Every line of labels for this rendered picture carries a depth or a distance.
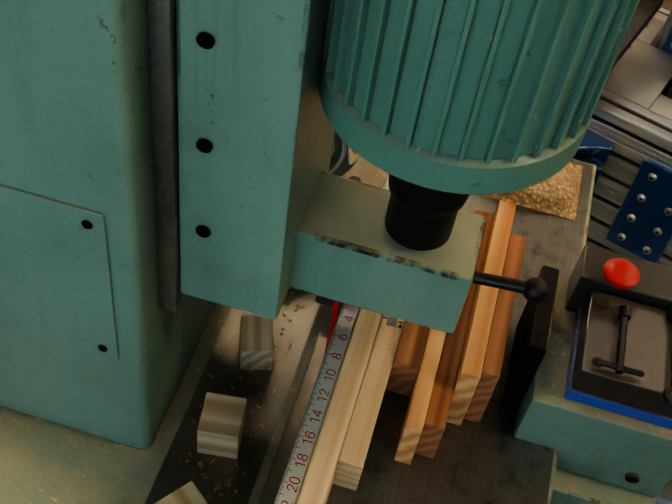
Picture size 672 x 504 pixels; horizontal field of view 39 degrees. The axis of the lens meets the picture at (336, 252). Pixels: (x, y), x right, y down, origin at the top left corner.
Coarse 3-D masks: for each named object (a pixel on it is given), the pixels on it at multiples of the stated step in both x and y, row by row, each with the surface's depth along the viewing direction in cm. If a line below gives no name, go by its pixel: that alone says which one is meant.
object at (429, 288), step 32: (320, 192) 74; (352, 192) 75; (384, 192) 75; (320, 224) 72; (352, 224) 73; (384, 224) 73; (480, 224) 74; (320, 256) 73; (352, 256) 72; (384, 256) 71; (416, 256) 71; (448, 256) 72; (320, 288) 76; (352, 288) 75; (384, 288) 74; (416, 288) 73; (448, 288) 72; (416, 320) 75; (448, 320) 74
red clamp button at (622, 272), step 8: (608, 264) 79; (616, 264) 79; (624, 264) 79; (632, 264) 79; (608, 272) 79; (616, 272) 79; (624, 272) 79; (632, 272) 79; (608, 280) 79; (616, 280) 78; (624, 280) 78; (632, 280) 78; (624, 288) 78
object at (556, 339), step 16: (544, 272) 82; (528, 304) 84; (544, 304) 79; (528, 320) 81; (544, 320) 78; (528, 336) 78; (544, 336) 77; (560, 336) 82; (512, 352) 86; (528, 352) 77; (544, 352) 77; (512, 368) 83; (528, 368) 79; (512, 384) 81; (528, 384) 80; (512, 400) 82
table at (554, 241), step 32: (576, 160) 106; (512, 224) 98; (544, 224) 99; (576, 224) 99; (544, 256) 96; (576, 256) 96; (512, 320) 90; (384, 416) 82; (512, 416) 83; (384, 448) 80; (448, 448) 80; (480, 448) 81; (512, 448) 81; (384, 480) 78; (416, 480) 78; (448, 480) 78; (480, 480) 79; (512, 480) 79; (544, 480) 80; (576, 480) 83
